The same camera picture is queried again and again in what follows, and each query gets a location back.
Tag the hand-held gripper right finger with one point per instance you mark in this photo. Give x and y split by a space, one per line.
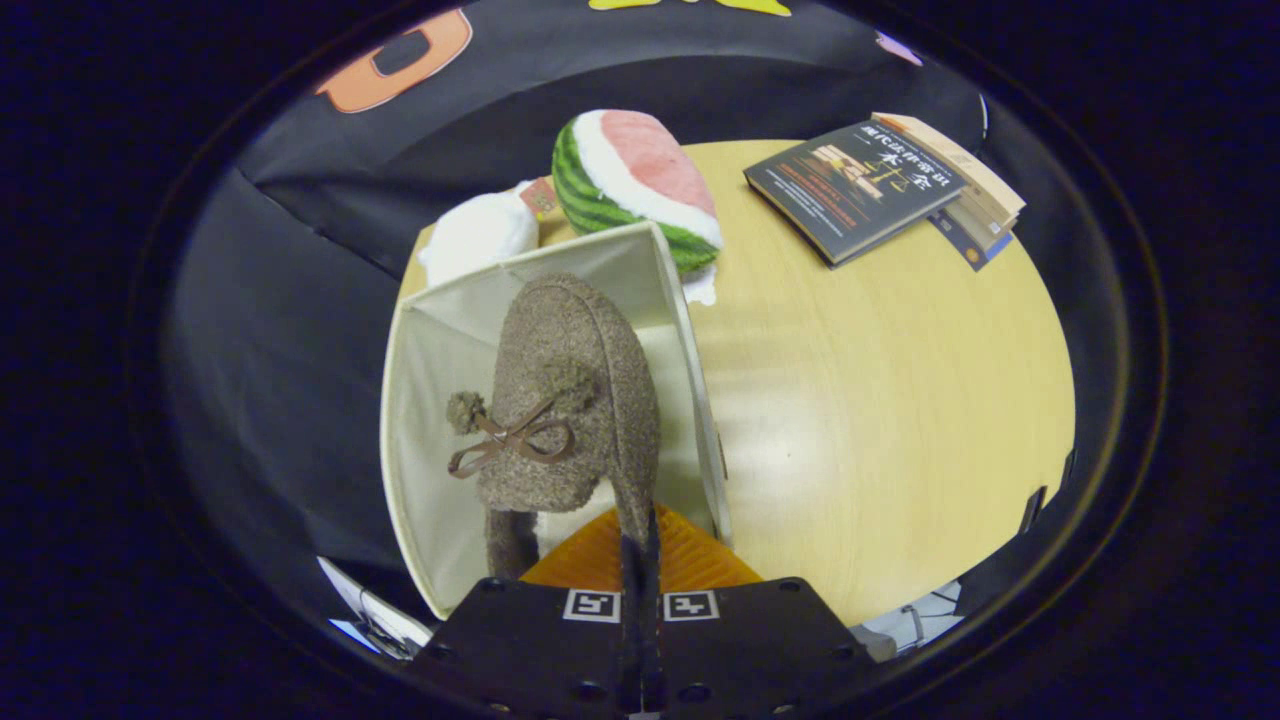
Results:
760 645

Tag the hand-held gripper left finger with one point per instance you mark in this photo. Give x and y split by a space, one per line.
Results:
520 650

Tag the cream fabric storage box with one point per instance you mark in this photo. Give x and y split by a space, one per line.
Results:
440 480

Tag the brown fuzzy shoe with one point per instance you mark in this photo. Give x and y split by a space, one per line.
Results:
570 360

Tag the white and blue object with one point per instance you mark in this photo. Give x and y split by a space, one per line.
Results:
385 620

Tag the white plush toy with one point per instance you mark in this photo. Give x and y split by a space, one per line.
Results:
475 235

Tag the blue cover book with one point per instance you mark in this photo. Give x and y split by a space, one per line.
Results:
975 248

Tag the black cover book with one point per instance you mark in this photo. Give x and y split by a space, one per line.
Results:
850 190

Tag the watermelon slice plush toy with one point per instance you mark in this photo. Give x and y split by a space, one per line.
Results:
640 175

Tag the beige cover book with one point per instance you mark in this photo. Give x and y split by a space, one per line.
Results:
985 190

